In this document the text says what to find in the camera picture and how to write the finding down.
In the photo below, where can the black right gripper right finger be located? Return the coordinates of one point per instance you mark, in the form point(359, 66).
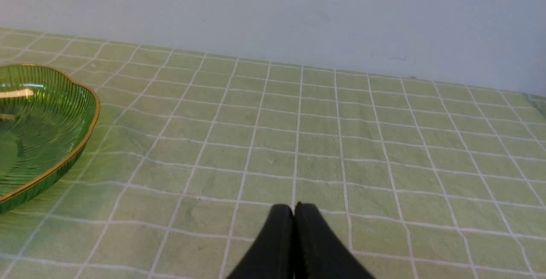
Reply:
point(319, 253)

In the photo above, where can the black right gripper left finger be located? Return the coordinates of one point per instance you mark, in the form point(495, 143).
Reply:
point(269, 255)

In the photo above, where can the green glass plate gold rim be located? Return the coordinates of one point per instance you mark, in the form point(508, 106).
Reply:
point(46, 122)

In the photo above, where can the green checkered tablecloth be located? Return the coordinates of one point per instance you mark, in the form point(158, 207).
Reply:
point(419, 179)

